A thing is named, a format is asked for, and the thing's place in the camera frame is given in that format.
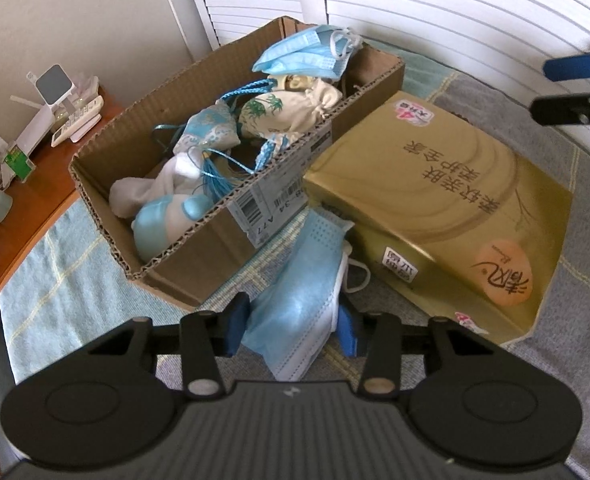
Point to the gold tissue pack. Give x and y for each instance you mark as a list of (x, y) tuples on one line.
[(450, 200)]

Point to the white router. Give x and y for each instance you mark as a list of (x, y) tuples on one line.
[(55, 82)]

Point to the beige knotted cloth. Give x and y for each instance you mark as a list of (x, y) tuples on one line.
[(321, 97)]

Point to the cardboard box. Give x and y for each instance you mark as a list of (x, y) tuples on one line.
[(200, 255)]

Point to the bamboo print pouch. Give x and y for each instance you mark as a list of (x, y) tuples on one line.
[(270, 110)]

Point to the wooden nightstand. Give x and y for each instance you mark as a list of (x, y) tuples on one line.
[(35, 200)]

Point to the blue face mask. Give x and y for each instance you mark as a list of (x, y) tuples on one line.
[(295, 280), (300, 52)]

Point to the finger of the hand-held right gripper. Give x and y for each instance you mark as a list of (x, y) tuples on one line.
[(572, 67), (565, 109)]

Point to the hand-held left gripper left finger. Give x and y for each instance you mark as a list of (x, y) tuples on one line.
[(237, 321)]

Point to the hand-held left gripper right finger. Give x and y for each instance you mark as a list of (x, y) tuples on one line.
[(347, 329)]

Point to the white device with antennas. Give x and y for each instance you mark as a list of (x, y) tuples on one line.
[(27, 142)]

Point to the light blue satin pouch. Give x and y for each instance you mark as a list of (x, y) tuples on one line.
[(160, 225)]

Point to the blue tasselled sachet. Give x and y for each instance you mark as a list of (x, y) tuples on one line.
[(206, 125)]

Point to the white louvered door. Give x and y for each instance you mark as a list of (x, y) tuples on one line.
[(255, 0), (475, 20)]

